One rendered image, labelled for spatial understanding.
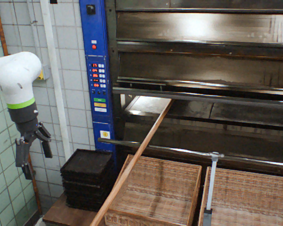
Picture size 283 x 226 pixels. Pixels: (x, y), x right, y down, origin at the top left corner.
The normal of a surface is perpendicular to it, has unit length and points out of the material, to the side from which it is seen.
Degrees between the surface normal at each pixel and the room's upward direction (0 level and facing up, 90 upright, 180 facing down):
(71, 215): 0
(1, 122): 90
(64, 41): 90
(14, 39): 90
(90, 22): 90
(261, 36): 70
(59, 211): 0
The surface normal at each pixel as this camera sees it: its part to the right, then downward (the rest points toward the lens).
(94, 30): -0.30, 0.42
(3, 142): 0.95, 0.11
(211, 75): -0.29, 0.09
